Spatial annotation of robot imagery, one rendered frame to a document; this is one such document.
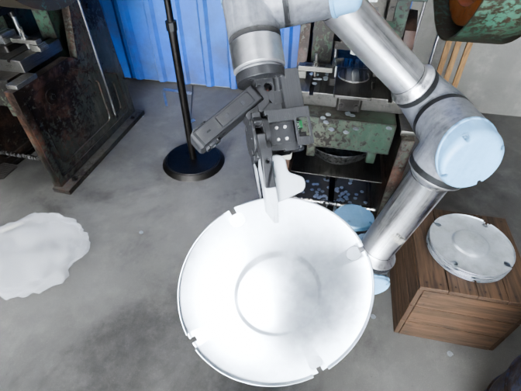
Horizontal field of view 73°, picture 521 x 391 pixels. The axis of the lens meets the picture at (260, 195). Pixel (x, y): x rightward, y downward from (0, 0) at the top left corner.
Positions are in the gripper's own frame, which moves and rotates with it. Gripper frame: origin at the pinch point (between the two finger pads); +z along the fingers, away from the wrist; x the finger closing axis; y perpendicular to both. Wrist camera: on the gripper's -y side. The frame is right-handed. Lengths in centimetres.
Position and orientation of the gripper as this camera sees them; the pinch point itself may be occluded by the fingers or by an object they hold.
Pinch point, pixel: (268, 214)
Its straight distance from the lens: 50.2
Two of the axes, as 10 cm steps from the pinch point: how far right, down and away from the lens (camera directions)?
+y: 9.7, -1.6, 1.6
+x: -1.6, 0.3, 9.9
